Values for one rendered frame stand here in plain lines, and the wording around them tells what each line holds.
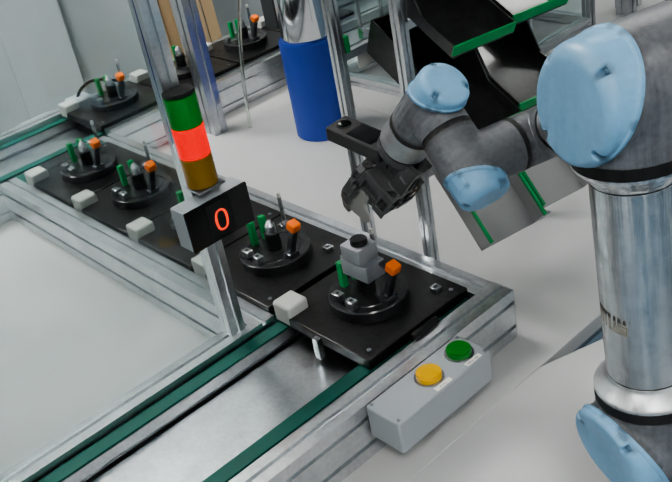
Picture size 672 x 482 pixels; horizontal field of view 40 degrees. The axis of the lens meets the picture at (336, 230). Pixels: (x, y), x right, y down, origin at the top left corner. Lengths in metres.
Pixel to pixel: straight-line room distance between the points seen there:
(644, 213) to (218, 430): 0.83
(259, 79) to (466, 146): 1.68
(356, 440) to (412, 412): 0.10
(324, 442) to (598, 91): 0.74
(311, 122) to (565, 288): 0.95
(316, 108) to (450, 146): 1.24
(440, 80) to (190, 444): 0.68
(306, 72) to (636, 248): 1.57
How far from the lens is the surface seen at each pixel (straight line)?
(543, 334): 1.67
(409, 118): 1.26
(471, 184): 1.20
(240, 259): 1.77
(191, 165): 1.42
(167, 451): 1.50
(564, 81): 0.87
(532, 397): 1.54
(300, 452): 1.36
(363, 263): 1.54
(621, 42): 0.86
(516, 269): 1.83
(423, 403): 1.40
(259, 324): 1.63
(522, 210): 1.72
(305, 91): 2.42
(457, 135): 1.22
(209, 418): 1.53
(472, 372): 1.46
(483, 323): 1.57
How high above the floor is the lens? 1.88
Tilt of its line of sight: 30 degrees down
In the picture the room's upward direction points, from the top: 11 degrees counter-clockwise
